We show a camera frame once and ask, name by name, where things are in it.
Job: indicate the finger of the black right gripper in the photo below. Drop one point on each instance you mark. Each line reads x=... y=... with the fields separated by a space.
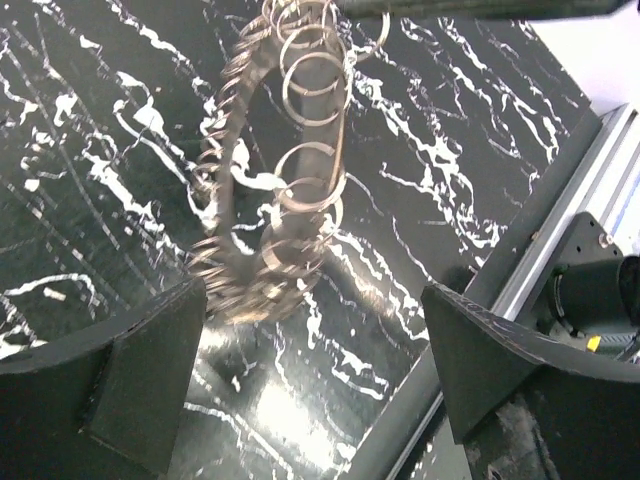
x=481 y=9

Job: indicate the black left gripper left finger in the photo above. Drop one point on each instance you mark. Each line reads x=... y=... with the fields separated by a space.
x=103 y=402

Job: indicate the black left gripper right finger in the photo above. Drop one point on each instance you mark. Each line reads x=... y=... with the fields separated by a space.
x=524 y=406

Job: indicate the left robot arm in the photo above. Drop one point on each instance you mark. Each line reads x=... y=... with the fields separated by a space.
x=592 y=296

